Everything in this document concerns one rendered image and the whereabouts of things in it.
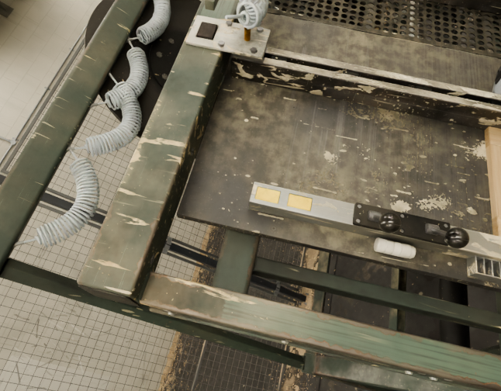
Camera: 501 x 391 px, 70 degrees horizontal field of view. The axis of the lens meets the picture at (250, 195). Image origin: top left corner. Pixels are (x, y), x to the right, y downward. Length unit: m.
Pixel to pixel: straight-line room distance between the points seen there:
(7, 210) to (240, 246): 0.67
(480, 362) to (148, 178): 0.69
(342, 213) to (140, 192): 0.41
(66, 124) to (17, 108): 4.44
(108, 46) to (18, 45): 4.74
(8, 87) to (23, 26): 0.98
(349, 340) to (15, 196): 0.93
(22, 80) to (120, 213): 5.25
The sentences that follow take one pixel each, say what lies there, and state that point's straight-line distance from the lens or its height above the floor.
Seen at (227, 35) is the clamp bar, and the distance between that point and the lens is 0.96.
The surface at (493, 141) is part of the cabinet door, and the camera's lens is 1.08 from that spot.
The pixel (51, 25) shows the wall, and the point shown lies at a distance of 6.43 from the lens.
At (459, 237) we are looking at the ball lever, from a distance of 0.72.
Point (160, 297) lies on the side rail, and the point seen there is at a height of 1.82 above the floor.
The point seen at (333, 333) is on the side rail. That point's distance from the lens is 0.70.
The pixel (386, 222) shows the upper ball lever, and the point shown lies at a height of 1.56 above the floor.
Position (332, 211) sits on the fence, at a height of 1.57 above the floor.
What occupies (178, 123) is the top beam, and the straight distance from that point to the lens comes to 0.79.
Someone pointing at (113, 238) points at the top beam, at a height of 1.94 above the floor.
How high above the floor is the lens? 2.03
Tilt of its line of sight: 24 degrees down
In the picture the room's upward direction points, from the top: 63 degrees counter-clockwise
